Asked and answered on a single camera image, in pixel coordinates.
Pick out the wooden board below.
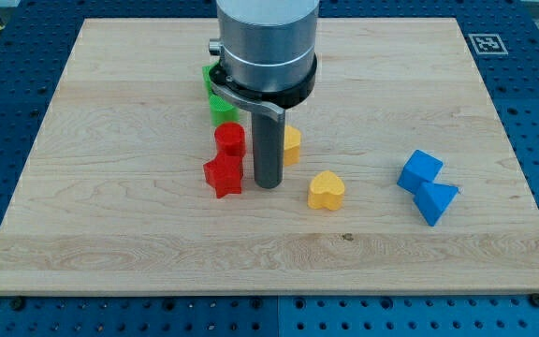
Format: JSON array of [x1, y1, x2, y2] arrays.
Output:
[[0, 17, 539, 297]]

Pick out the yellow heart block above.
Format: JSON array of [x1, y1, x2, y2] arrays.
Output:
[[307, 170, 346, 211]]

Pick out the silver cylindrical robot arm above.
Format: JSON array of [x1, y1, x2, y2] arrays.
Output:
[[209, 0, 319, 122]]

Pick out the blue triangle block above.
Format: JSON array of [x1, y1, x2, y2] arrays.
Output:
[[414, 183, 459, 227]]

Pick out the green block behind arm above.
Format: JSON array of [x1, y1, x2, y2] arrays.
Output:
[[202, 61, 218, 96]]

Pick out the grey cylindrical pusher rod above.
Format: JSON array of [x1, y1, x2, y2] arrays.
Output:
[[251, 113, 285, 189]]

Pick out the red star block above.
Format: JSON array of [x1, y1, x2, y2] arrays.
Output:
[[203, 152, 243, 198]]

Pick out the red cylinder block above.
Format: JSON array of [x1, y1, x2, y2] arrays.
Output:
[[214, 122, 246, 158]]

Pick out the blue cube block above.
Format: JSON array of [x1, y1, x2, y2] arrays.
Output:
[[397, 150, 444, 194]]

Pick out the white fiducial marker tag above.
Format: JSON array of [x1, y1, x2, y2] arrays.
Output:
[[468, 33, 508, 55]]

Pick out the green cylinder block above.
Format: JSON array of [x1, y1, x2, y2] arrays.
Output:
[[209, 95, 240, 126]]

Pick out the yellow hexagon block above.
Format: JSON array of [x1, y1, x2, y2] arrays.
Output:
[[284, 125, 302, 167]]

